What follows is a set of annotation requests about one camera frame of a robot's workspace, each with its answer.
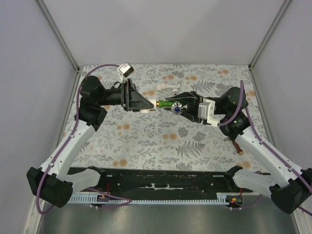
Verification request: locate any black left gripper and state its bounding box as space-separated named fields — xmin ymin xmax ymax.
xmin=97 ymin=78 xmax=155 ymax=113

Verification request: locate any green faucet chrome knob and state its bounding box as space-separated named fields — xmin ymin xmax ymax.
xmin=156 ymin=100 xmax=183 ymax=115

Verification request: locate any white PVC elbow fitting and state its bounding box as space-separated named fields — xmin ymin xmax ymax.
xmin=139 ymin=98 xmax=157 ymax=114

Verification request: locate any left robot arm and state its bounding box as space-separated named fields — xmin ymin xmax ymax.
xmin=26 ymin=76 xmax=156 ymax=214

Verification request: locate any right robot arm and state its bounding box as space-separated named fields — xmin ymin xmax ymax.
xmin=166 ymin=86 xmax=312 ymax=214

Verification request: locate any white faucet with elbow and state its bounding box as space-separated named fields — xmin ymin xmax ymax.
xmin=156 ymin=83 xmax=181 ymax=96

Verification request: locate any floral patterned table mat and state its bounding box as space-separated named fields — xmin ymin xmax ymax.
xmin=72 ymin=64 xmax=265 ymax=171

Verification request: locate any brown faucet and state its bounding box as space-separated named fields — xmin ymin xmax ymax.
xmin=224 ymin=137 xmax=244 ymax=155

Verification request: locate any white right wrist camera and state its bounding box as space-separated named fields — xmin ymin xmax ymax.
xmin=197 ymin=99 xmax=220 ymax=127

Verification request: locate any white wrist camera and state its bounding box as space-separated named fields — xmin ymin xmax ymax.
xmin=117 ymin=62 xmax=134 ymax=82
xmin=197 ymin=99 xmax=220 ymax=127

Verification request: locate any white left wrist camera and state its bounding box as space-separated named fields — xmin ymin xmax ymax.
xmin=117 ymin=62 xmax=134 ymax=82

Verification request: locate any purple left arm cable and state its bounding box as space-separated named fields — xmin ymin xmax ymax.
xmin=36 ymin=63 xmax=134 ymax=215

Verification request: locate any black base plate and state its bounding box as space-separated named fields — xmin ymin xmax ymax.
xmin=52 ymin=167 xmax=254 ymax=198

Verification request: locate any white slotted cable duct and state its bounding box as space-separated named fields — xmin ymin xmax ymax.
xmin=68 ymin=192 xmax=232 ymax=205

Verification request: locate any aluminium left corner post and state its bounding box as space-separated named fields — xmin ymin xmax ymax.
xmin=35 ymin=0 xmax=80 ymax=73

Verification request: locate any aluminium corner post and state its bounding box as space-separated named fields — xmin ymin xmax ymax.
xmin=248 ymin=0 xmax=293 ymax=71
xmin=35 ymin=0 xmax=80 ymax=73

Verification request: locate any aluminium right corner post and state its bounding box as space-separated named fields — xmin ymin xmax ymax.
xmin=248 ymin=0 xmax=293 ymax=71

